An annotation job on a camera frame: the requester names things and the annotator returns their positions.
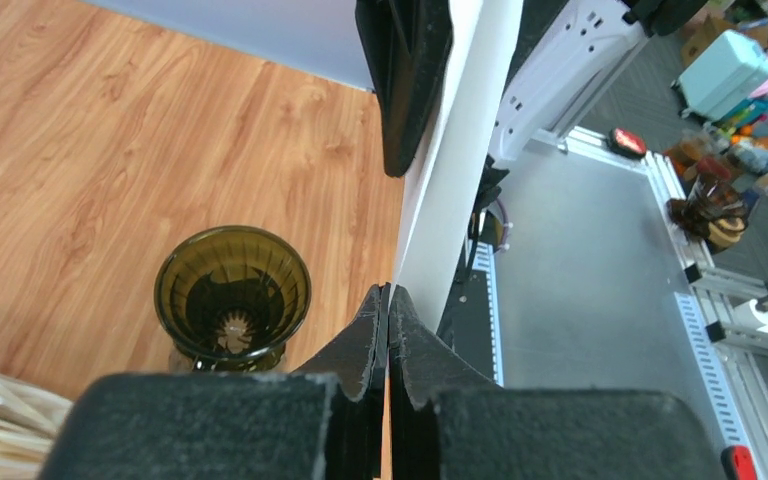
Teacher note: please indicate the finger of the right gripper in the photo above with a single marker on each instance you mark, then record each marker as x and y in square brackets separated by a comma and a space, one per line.
[406, 45]

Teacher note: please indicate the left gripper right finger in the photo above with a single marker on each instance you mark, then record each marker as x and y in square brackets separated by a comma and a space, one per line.
[449, 421]

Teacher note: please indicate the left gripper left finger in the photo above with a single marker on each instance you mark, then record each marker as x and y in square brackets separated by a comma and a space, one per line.
[320, 421]

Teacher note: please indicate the dark brown coffee dripper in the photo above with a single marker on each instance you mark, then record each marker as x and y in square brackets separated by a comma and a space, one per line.
[230, 298]

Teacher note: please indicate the white paper coffee filter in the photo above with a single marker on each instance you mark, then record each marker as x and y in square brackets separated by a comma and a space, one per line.
[440, 187]

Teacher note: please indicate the pack of paper filters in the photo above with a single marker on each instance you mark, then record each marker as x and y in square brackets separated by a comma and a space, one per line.
[30, 420]

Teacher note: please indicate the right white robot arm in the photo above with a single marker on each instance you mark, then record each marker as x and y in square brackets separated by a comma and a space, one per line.
[559, 47]

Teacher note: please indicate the red emergency button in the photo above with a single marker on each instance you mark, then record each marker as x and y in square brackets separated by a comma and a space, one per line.
[626, 144]

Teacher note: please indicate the light blue storage box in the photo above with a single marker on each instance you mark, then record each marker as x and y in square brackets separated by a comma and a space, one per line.
[719, 76]

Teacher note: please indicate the brown bottle in background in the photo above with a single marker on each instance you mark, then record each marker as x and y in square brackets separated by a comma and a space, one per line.
[713, 212]

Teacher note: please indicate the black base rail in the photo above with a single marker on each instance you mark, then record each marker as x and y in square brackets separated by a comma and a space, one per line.
[470, 324]

